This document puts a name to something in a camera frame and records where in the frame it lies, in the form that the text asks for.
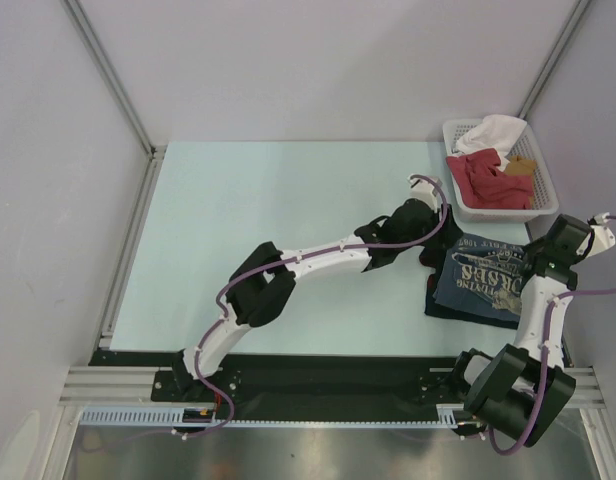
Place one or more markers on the aluminium rail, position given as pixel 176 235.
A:
pixel 107 385

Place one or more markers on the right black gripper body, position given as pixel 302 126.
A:
pixel 536 247

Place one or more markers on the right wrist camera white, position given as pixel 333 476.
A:
pixel 601 237

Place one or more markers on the left aluminium frame post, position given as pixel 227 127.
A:
pixel 86 32

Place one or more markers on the right aluminium frame post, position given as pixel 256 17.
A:
pixel 563 41

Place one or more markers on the aluminium frame post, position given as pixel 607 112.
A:
pixel 563 41
pixel 86 32

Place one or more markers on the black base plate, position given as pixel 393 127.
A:
pixel 384 371

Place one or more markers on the white cloth in basket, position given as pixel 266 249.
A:
pixel 496 131

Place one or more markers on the navy jersey tank top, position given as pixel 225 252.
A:
pixel 473 310

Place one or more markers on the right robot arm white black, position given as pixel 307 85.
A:
pixel 523 350

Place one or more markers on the red tank top in basket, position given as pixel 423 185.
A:
pixel 484 186

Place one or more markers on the blue-grey tank top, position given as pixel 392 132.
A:
pixel 491 269

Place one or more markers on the tan cloth in basket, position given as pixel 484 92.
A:
pixel 520 166

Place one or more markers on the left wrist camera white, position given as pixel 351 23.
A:
pixel 422 189

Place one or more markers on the white slotted cable duct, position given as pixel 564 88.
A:
pixel 435 417

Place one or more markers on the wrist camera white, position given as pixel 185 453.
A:
pixel 422 189
pixel 601 237

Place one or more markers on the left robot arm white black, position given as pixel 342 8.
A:
pixel 258 291

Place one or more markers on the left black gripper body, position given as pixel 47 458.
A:
pixel 442 239

